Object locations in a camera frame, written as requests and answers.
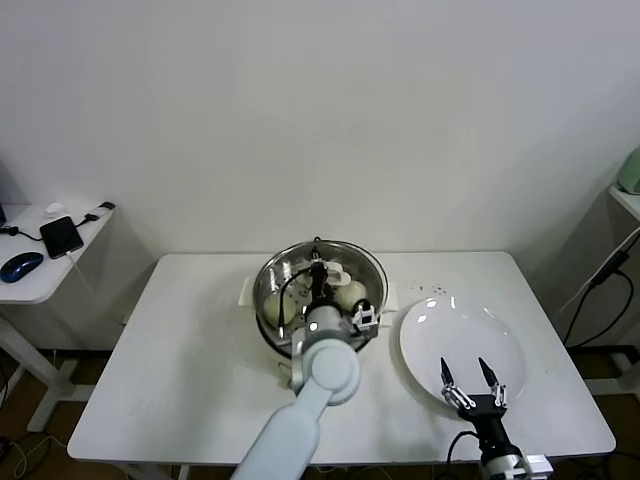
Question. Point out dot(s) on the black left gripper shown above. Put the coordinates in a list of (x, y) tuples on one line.
[(318, 285)]

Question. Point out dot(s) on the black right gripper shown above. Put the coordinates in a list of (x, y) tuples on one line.
[(487, 412)]

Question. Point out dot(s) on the perforated steel steamer basket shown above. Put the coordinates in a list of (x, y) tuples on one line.
[(262, 295)]

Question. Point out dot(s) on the large white round plate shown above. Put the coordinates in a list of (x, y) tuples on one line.
[(450, 325)]

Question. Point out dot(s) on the white shelf table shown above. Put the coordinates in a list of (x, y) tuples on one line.
[(627, 202)]

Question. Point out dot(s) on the black smartphone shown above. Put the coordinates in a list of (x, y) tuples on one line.
[(61, 237)]

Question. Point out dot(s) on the pale green appliance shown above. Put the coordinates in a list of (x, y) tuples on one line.
[(632, 175)]

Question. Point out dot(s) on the small white earbud case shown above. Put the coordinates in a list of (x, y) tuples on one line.
[(55, 208)]

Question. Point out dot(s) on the small white side table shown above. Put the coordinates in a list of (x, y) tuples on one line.
[(35, 290)]

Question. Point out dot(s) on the blue computer mouse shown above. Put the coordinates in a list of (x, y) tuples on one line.
[(21, 265)]

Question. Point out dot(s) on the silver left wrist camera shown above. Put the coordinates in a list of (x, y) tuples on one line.
[(365, 317)]

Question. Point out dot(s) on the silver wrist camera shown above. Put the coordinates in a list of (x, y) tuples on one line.
[(540, 465), (365, 317)]

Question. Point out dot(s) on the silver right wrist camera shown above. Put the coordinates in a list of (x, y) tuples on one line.
[(540, 465)]

